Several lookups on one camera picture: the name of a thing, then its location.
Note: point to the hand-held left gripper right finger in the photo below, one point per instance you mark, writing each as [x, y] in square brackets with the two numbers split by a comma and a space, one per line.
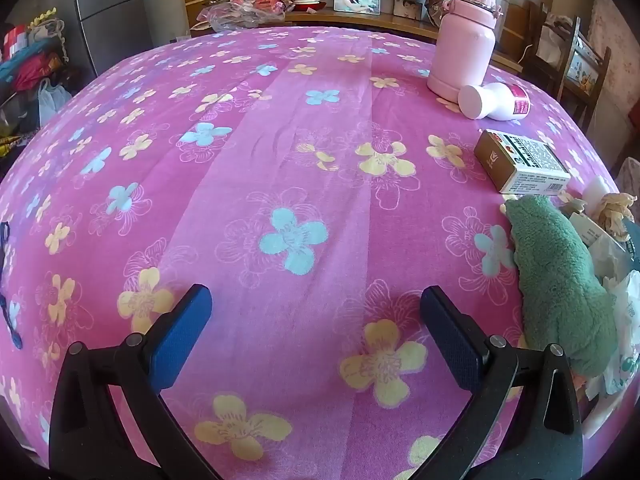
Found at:
[450, 340]

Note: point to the white crinkled plastic wrapper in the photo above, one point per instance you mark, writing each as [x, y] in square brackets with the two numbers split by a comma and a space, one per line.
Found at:
[625, 330]

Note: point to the green plush cloth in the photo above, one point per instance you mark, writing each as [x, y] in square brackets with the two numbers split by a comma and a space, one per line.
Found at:
[555, 280]

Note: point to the wooden chair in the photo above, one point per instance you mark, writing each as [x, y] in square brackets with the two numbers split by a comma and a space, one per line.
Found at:
[595, 75]

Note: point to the pink floral tablecloth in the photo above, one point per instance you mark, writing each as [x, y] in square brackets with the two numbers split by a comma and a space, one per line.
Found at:
[300, 160]

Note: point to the white pill bottle pink label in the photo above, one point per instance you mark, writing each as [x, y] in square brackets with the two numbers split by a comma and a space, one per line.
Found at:
[492, 100]

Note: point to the white plastic bag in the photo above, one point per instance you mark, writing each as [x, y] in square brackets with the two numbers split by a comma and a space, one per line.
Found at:
[52, 102]

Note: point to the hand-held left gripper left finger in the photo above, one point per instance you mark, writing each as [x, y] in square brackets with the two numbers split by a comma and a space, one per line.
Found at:
[182, 335]

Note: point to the clear plastic bag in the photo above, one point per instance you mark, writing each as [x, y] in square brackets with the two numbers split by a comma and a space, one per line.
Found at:
[227, 17]

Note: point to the grey refrigerator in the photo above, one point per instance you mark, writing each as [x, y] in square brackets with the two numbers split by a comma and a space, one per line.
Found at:
[125, 5]

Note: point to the small framed photo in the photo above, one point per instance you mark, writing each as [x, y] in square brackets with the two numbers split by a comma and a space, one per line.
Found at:
[407, 8]

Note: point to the pink insulated bottle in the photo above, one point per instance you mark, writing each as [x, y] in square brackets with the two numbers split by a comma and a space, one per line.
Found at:
[460, 45]

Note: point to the small white medicine box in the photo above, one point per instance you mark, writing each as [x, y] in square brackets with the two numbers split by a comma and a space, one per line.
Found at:
[525, 165]

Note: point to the red fabric bag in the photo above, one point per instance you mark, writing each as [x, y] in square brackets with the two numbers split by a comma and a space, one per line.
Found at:
[27, 67]

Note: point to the crumpled beige tissue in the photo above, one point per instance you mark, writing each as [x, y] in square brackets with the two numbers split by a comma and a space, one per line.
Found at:
[612, 210]

